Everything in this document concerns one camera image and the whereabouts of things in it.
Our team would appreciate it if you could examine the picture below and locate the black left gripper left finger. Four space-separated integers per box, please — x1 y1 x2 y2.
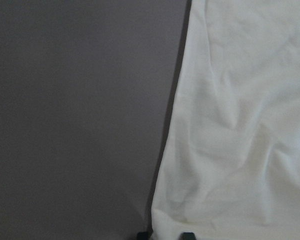
136 231 151 240

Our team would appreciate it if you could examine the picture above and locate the cream long-sleeve graphic shirt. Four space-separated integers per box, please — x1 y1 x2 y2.
151 0 300 240

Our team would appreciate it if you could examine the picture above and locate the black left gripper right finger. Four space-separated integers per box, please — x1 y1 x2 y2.
181 232 196 240

